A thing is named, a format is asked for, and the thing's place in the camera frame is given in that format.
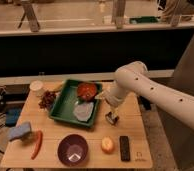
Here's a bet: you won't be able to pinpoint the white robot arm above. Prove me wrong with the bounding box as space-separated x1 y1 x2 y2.
104 61 194 130

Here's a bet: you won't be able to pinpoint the red bowl in tray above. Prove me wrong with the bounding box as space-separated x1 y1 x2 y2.
77 82 97 101

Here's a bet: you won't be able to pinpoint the green plastic tray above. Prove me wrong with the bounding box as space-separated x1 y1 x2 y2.
49 79 100 128

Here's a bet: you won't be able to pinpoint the black dish brush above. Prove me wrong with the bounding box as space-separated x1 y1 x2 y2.
105 112 119 125

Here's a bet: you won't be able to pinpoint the wooden table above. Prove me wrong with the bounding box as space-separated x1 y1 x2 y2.
0 81 154 170

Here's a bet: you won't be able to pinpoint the black remote control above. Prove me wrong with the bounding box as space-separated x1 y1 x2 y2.
119 136 130 161

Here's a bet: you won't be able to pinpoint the orange fruit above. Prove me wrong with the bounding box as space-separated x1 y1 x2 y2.
101 137 115 154

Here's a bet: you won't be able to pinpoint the purple bowl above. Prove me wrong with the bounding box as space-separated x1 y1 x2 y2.
57 134 89 166

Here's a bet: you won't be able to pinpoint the yellow banana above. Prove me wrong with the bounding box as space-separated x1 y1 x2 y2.
51 83 63 92

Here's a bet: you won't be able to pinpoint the dark red grapes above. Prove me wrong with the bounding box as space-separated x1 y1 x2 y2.
39 91 56 109

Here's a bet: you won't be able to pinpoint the red chili pepper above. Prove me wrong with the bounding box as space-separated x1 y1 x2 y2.
31 130 43 160

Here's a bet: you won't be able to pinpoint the white cup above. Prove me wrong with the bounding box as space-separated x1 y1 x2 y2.
29 80 44 97

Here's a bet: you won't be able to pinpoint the blue sponge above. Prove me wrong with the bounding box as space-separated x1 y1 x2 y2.
8 122 32 141

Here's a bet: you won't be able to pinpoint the green object behind glass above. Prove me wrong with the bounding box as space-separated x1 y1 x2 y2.
129 16 158 24

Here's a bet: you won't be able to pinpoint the blue box beside table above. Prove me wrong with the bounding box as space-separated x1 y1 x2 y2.
5 108 21 127

